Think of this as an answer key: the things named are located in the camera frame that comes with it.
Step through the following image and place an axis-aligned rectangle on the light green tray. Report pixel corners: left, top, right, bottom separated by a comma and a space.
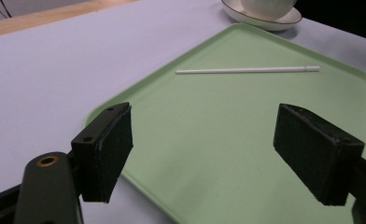
83, 22, 366, 224

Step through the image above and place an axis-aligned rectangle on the white ribbed bowl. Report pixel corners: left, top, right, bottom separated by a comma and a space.
240, 0, 298, 21

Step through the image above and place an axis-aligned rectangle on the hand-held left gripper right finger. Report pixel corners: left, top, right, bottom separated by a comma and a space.
273, 103, 366, 207

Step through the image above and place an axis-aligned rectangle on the white chopstick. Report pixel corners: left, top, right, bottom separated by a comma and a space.
176, 65, 321, 75

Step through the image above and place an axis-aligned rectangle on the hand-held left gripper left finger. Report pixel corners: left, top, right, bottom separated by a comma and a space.
71, 102, 134, 203

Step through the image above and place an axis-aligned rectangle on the white plate with dark rim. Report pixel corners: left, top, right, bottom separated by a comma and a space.
220, 0, 303, 32

